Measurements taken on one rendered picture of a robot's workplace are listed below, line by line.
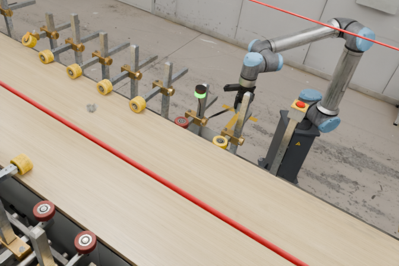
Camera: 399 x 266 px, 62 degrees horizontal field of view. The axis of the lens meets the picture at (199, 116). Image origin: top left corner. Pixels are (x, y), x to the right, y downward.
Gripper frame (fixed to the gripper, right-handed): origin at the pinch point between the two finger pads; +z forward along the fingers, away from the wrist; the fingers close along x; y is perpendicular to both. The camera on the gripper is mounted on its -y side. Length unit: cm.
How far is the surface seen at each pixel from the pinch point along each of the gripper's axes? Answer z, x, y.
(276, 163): 13.1, -9.8, 33.2
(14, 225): 12, -112, -41
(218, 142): 5.6, -23.3, 2.8
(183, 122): 5.5, -22.4, -20.4
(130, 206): 6, -82, -7
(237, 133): 6.5, -9.8, 7.4
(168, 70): -13.2, -9.8, -41.8
